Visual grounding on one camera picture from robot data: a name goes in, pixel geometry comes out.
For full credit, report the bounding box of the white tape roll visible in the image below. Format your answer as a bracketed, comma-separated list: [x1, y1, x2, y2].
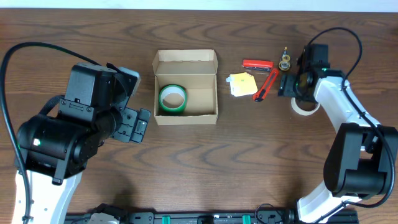
[290, 98, 320, 116]

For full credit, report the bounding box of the green tape roll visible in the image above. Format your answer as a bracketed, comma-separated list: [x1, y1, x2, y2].
[159, 85, 187, 114]

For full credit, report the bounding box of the brown cardboard box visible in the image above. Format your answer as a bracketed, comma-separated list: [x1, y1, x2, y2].
[152, 49, 218, 126]

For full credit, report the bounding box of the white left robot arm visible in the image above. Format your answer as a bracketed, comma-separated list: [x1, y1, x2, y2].
[17, 63, 150, 223]

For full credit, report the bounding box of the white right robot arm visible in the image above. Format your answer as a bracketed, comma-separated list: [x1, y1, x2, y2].
[278, 44, 397, 223]

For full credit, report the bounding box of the red stapler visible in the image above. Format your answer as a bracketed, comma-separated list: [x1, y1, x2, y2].
[243, 59, 274, 72]

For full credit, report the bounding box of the red utility knife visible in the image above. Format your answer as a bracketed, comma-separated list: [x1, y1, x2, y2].
[252, 68, 279, 102]

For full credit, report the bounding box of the white yellow sticky note pad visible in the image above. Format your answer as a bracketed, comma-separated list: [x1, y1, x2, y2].
[226, 72, 258, 97]

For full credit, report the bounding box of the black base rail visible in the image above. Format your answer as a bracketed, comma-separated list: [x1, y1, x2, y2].
[64, 203, 302, 224]

